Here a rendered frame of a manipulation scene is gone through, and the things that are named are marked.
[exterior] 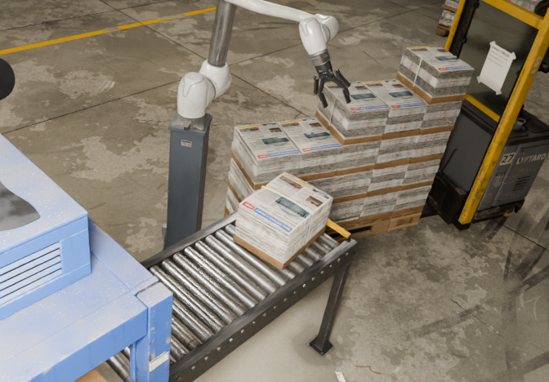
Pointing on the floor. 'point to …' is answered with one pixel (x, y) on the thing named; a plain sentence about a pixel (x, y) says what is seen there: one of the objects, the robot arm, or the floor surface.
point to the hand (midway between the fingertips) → (336, 102)
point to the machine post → (156, 330)
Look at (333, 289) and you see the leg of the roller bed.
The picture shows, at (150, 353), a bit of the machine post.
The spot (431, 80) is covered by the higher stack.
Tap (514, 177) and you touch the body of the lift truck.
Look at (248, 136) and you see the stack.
